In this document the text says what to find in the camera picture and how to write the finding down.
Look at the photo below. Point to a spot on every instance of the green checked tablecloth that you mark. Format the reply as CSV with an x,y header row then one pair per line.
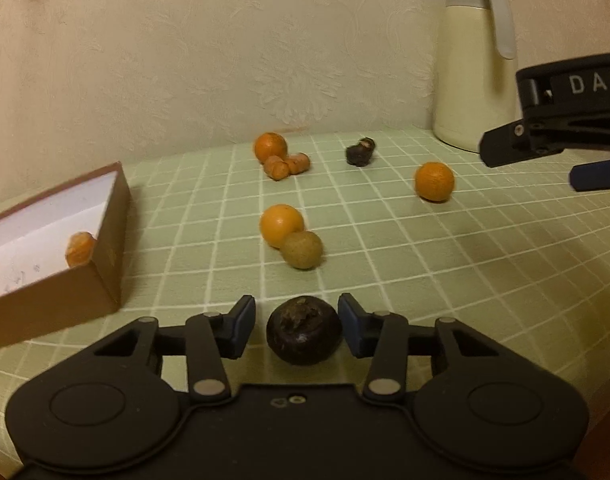
x,y
435,270

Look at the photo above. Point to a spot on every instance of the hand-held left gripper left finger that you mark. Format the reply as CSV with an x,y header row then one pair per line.
x,y
244,325

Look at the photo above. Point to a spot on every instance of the brown cardboard box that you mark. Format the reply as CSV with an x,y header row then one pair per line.
x,y
107,240

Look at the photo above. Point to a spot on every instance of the green-brown round fruit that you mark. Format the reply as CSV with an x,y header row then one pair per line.
x,y
301,251

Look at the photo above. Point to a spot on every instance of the small dark fruit piece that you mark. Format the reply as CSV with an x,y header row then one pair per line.
x,y
360,154

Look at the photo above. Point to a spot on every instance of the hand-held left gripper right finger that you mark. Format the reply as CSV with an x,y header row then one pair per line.
x,y
349,322

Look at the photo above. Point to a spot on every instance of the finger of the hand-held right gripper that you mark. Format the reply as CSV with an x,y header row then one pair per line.
x,y
507,145
597,175

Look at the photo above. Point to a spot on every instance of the orange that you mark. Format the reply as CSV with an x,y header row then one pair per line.
x,y
435,181
280,222
270,146

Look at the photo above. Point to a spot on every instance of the cream thermos jug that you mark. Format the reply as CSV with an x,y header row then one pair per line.
x,y
472,70

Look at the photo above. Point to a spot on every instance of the dark brown round fruit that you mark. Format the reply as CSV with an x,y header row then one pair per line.
x,y
303,332

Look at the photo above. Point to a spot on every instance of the peeled tangerine piece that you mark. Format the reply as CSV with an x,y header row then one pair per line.
x,y
276,167
299,162

